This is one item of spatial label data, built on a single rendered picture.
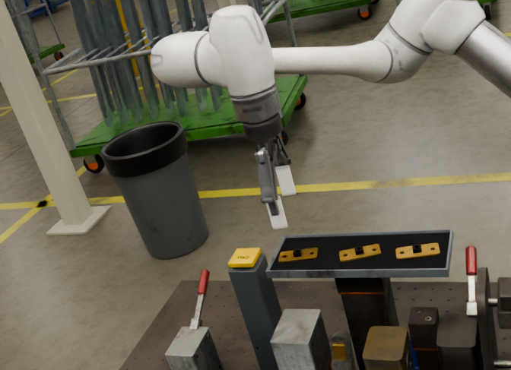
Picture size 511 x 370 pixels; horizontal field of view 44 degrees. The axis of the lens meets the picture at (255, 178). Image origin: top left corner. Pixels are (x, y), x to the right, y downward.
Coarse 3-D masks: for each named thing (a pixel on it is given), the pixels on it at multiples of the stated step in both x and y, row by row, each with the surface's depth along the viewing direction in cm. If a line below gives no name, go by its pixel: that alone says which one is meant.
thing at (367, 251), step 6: (360, 246) 129; (366, 246) 131; (372, 246) 130; (378, 246) 129; (342, 252) 131; (348, 252) 130; (354, 252) 130; (360, 252) 128; (366, 252) 129; (372, 252) 128; (378, 252) 127; (342, 258) 129; (348, 258) 128; (354, 258) 128
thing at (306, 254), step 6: (282, 252) 137; (288, 252) 136; (294, 252) 134; (300, 252) 133; (306, 252) 134; (312, 252) 134; (282, 258) 134; (288, 258) 134; (294, 258) 133; (300, 258) 133; (306, 258) 132; (312, 258) 132
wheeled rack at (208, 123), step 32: (128, 32) 568; (64, 64) 515; (96, 64) 485; (192, 96) 574; (224, 96) 549; (288, 96) 507; (64, 128) 521; (96, 128) 562; (128, 128) 538; (192, 128) 496; (224, 128) 483; (96, 160) 536
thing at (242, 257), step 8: (240, 248) 143; (248, 248) 142; (256, 248) 141; (232, 256) 141; (240, 256) 140; (248, 256) 139; (256, 256) 139; (232, 264) 139; (240, 264) 138; (248, 264) 137
